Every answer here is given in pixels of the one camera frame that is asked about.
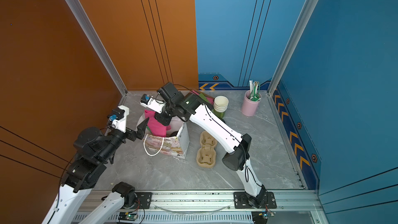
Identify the pink napkin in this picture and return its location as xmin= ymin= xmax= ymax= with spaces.
xmin=144 ymin=110 xmax=171 ymax=138

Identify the white paper gift bag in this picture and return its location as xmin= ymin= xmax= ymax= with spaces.
xmin=138 ymin=113 xmax=190 ymax=159

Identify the beige pulp cup carrier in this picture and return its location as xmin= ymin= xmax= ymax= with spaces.
xmin=196 ymin=131 xmax=218 ymax=169

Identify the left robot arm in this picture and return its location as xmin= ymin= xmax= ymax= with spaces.
xmin=43 ymin=119 xmax=149 ymax=224

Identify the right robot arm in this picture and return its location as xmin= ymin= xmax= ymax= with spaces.
xmin=141 ymin=82 xmax=267 ymax=208

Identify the green napkin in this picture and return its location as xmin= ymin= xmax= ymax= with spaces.
xmin=199 ymin=92 xmax=214 ymax=104

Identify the stack of paper cups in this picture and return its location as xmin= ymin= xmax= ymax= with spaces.
xmin=212 ymin=96 xmax=229 ymax=119

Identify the pink straw holder cup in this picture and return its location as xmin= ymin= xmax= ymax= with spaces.
xmin=241 ymin=91 xmax=261 ymax=117

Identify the bundle of wrapped straws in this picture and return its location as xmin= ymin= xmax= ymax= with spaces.
xmin=248 ymin=80 xmax=261 ymax=102

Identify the green circuit board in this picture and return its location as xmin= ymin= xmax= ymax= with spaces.
xmin=118 ymin=212 xmax=138 ymax=223

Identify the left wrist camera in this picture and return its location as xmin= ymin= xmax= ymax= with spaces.
xmin=107 ymin=105 xmax=130 ymax=133

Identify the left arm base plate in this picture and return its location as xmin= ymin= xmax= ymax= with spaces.
xmin=121 ymin=192 xmax=152 ymax=211

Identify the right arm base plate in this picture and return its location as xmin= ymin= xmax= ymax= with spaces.
xmin=233 ymin=191 xmax=277 ymax=209

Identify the aluminium front rail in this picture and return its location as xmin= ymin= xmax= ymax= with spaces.
xmin=106 ymin=189 xmax=329 ymax=224

